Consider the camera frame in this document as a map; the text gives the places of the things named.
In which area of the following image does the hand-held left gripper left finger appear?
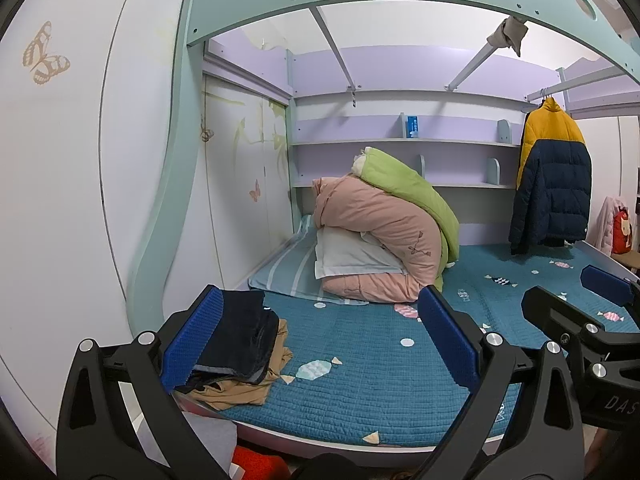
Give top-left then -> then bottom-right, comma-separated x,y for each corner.
55,284 -> 231,480

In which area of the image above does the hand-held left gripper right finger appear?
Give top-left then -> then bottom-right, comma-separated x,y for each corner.
415,285 -> 587,480

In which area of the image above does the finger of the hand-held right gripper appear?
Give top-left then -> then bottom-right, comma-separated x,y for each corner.
581,265 -> 636,309
521,285 -> 602,354

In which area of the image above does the dark denim jacket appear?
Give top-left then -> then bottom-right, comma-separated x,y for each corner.
192,290 -> 281,386

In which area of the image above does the person's right forearm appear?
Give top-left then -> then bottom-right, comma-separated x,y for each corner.
585,430 -> 621,480

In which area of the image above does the red bag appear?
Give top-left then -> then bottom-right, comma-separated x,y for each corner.
612,209 -> 633,255

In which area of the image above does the tan garment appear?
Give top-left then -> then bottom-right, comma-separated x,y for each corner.
175,317 -> 294,411

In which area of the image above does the teal quilted bed mat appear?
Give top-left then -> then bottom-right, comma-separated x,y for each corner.
220,242 -> 640,448

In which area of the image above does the yellow and navy puffer jacket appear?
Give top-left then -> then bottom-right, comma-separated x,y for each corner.
509,96 -> 592,256

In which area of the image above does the blue striped pillow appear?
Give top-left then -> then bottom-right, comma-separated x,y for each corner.
248,214 -> 371,307

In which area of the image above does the pink duvet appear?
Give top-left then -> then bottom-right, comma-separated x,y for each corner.
312,176 -> 451,303

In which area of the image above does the white pillow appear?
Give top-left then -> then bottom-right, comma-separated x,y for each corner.
314,226 -> 416,281

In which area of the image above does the red item on floor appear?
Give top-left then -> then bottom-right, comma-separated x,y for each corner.
230,445 -> 292,480

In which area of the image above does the green duvet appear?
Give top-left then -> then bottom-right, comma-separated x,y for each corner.
352,146 -> 460,293

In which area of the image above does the grey cloth on bar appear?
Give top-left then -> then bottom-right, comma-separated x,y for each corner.
487,16 -> 529,57

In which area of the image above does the purple wall shelf unit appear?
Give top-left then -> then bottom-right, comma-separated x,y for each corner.
287,45 -> 526,246

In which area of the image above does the white clothes rail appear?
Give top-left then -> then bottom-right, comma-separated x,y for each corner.
525,66 -> 617,104

